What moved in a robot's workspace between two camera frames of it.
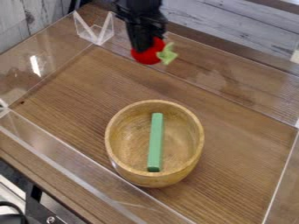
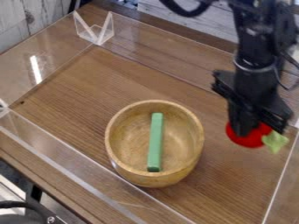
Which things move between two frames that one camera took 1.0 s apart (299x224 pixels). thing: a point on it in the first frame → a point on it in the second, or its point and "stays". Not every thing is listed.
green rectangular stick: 155,151 stays
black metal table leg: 36,213 stays
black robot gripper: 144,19 → 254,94
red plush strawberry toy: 148,57 → 262,136
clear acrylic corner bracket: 95,33 stays
